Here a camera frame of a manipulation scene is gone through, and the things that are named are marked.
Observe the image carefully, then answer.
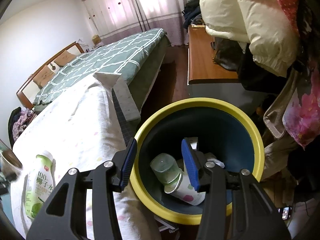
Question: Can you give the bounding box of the yellow rimmed blue trash bin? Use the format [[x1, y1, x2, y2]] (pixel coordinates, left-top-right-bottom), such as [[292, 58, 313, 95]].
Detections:
[[130, 98, 265, 225]]

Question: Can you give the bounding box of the black smartphone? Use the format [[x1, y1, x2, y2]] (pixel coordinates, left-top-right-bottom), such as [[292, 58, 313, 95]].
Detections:
[[278, 206, 292, 220]]

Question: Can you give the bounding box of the white dotted table cloth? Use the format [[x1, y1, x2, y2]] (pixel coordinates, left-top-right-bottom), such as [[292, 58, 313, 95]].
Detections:
[[10, 71, 161, 240]]

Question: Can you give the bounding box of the clear plastic cup in bin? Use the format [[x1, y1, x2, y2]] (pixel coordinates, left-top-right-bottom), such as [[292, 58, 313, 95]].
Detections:
[[150, 153, 181, 185]]

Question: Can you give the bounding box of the white coconut water bottle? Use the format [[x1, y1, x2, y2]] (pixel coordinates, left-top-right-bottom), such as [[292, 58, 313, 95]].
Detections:
[[24, 151, 54, 219]]

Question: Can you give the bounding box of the floral paper cup in bin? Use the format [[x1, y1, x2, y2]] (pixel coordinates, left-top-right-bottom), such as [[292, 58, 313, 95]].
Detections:
[[164, 170, 206, 206]]

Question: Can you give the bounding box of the white blue noodle cup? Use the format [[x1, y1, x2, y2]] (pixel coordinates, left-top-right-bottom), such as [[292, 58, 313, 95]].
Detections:
[[1, 149, 23, 181]]

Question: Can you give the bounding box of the beige bag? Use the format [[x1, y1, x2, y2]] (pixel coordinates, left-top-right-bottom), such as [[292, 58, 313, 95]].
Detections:
[[263, 69, 298, 140]]

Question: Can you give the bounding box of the pink floral scarf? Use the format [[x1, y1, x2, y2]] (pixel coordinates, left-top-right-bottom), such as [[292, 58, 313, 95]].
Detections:
[[282, 67, 319, 147]]

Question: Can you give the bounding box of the dark clothes pile on cabinet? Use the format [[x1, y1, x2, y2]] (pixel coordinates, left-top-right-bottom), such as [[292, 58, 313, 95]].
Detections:
[[8, 107, 35, 148]]

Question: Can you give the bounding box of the wooden bed headboard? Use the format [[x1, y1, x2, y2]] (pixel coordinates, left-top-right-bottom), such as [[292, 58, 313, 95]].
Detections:
[[16, 42, 84, 109]]

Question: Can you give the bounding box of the brown cushion left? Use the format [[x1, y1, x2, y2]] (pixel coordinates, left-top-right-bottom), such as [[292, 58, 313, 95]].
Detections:
[[33, 65, 55, 89]]

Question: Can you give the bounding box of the brown cushion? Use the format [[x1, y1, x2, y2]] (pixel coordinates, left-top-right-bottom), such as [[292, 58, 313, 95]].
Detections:
[[33, 65, 55, 89], [54, 50, 76, 67]]

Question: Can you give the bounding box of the green checked bed quilt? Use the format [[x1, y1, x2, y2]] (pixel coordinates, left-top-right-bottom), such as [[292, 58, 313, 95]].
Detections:
[[33, 28, 167, 106]]

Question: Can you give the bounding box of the brown cushion right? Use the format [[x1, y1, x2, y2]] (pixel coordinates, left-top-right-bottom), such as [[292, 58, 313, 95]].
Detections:
[[54, 50, 76, 67]]

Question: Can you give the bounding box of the wooden desk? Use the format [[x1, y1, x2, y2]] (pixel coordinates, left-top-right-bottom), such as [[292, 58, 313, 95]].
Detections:
[[188, 26, 239, 85]]

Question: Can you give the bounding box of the pink white curtain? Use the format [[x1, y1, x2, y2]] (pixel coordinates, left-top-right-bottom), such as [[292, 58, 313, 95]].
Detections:
[[81, 0, 191, 46]]

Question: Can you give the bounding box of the black clothes pile by curtain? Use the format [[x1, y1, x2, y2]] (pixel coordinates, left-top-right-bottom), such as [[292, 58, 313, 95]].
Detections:
[[182, 0, 201, 30]]

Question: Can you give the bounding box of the cream puffer jacket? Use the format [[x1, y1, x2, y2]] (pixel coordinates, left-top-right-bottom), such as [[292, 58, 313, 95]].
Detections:
[[200, 0, 298, 77]]

